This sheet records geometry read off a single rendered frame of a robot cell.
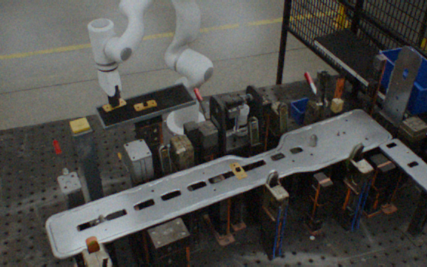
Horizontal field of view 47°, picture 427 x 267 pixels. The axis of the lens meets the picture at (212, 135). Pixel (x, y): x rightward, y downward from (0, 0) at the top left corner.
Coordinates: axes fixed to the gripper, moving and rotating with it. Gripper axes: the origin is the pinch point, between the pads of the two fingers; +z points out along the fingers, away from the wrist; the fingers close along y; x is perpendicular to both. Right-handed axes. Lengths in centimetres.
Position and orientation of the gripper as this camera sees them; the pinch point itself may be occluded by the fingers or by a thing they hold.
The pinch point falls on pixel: (113, 100)
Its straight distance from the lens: 184.2
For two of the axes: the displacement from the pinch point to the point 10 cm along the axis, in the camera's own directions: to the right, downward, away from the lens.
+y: 5.8, 5.4, -6.1
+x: 8.1, -3.9, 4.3
